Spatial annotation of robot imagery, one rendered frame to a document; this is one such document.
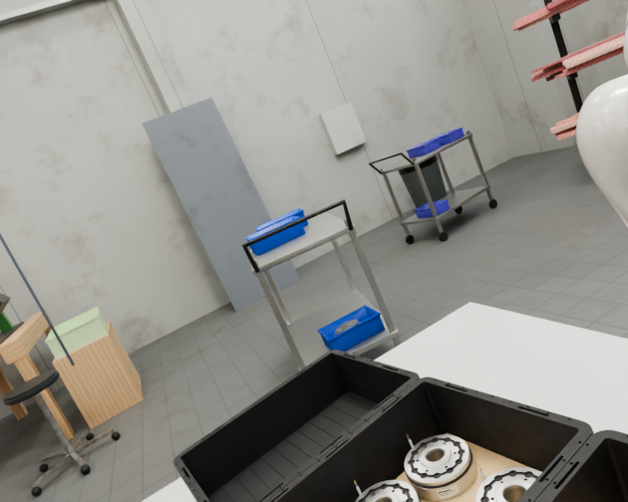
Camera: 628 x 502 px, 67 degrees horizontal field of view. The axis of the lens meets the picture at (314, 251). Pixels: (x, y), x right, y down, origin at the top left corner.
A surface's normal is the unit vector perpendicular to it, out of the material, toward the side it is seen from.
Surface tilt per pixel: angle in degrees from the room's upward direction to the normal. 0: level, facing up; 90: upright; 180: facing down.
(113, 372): 90
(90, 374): 90
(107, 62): 90
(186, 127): 82
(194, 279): 90
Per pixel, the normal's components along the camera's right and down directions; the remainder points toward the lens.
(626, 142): -0.70, 0.28
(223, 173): 0.28, -0.08
